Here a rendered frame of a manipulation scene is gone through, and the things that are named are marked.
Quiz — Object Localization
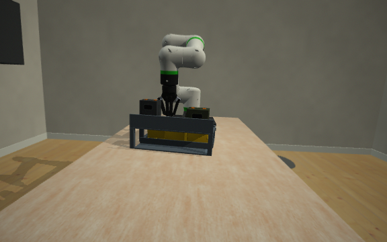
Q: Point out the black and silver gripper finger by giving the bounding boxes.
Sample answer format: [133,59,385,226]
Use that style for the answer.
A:
[169,97,181,117]
[157,96,169,116]

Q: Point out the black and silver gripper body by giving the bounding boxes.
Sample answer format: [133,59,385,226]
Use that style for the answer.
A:
[161,85,177,102]

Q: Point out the dark grey case with orange patches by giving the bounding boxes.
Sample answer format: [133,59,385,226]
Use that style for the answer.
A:
[140,99,161,116]

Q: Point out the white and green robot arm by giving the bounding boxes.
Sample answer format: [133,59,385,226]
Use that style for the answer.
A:
[159,34,206,118]

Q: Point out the dark green case with orange latches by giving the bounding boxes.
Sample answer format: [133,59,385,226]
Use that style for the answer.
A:
[186,107,210,120]

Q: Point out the yellow open-front bin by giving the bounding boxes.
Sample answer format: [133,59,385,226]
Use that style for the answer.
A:
[147,130,165,139]
[187,133,208,143]
[165,131,187,141]

